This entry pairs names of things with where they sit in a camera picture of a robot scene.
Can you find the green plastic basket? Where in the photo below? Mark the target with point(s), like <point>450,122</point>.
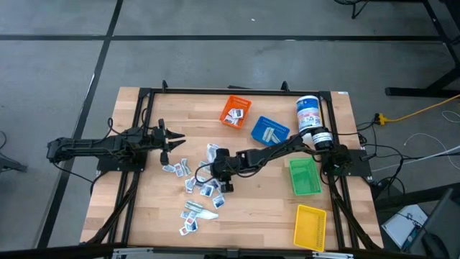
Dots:
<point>305,180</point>

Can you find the white printed packet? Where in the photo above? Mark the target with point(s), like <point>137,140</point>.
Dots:
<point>215,184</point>
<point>212,147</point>
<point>200,180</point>
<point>236,113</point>
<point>230,120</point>
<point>184,214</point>

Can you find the white paper strip packet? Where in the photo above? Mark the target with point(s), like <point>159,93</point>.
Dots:
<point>211,157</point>

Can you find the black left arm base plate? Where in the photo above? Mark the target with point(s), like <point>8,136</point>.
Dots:
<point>108,166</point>

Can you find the white wipes canister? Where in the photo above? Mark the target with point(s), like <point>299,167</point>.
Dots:
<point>308,111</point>

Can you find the black stand foot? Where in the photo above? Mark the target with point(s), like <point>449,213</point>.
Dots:
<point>10,166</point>

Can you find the white packet green print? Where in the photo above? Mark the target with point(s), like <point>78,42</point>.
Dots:
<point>194,205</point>
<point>185,166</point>

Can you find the orange plastic basket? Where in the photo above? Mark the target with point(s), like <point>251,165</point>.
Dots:
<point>244,104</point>

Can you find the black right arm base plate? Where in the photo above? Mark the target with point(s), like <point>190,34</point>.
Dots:
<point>363,169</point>

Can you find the white packet blue print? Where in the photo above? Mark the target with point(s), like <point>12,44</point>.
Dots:
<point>169,168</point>
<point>192,226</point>
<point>206,190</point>
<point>218,200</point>

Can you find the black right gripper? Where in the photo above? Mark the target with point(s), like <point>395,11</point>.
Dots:
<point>226,165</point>

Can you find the black desk leg frame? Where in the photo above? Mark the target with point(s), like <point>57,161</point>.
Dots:
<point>413,91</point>

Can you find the white box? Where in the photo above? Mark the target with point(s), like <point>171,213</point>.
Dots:
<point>402,223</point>

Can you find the silver aluminium bar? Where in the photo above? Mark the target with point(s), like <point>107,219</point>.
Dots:
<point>332,255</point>
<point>133,252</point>

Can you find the blue plastic basket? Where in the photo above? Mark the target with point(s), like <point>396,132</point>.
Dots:
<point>284,127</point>

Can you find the white bandage strip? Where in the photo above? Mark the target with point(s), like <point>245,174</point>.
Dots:
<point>275,138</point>
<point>266,134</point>

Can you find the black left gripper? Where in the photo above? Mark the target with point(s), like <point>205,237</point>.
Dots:
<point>161,140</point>

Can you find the yellow plastic basket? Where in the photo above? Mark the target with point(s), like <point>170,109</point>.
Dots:
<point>311,226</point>

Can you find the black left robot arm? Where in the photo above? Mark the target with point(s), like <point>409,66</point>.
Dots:
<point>90,144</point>

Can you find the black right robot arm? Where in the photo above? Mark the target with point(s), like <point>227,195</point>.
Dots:
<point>273,151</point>

